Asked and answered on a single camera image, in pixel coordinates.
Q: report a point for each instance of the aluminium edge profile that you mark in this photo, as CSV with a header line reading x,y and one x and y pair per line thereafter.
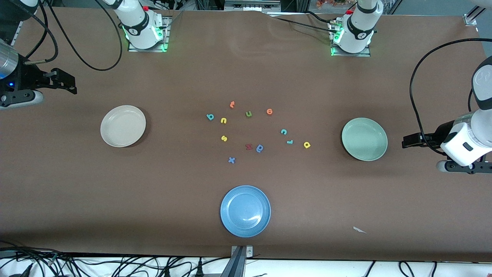
x,y
16,36

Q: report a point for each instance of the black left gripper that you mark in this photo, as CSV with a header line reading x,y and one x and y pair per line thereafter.
x,y
432,138

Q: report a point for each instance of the blue plate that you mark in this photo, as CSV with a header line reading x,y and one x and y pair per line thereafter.
x,y
245,211

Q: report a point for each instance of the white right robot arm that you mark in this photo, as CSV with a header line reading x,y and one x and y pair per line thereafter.
x,y
140,29

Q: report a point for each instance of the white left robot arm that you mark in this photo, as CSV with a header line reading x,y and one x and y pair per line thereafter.
x,y
359,27

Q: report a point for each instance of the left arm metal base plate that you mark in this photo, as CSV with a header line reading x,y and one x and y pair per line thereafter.
x,y
351,55

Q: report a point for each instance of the beige brown plate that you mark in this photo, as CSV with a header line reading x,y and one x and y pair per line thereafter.
x,y
123,126

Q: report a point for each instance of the white paper scrap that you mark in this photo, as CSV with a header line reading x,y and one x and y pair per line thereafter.
x,y
358,229

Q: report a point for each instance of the grey metal camera mount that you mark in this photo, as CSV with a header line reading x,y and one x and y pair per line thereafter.
x,y
236,265

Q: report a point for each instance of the green plate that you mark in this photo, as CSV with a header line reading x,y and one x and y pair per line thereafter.
x,y
364,139

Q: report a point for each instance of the orange background clutter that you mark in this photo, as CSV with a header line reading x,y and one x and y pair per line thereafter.
x,y
330,3

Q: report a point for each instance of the silver background box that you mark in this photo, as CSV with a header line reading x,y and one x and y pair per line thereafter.
x,y
250,5

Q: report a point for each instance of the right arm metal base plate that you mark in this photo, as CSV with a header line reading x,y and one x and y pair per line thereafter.
x,y
148,50

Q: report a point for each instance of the aluminium corner profile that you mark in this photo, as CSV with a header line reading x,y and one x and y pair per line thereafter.
x,y
472,17

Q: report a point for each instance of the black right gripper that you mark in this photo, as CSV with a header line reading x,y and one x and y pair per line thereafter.
x,y
27,78

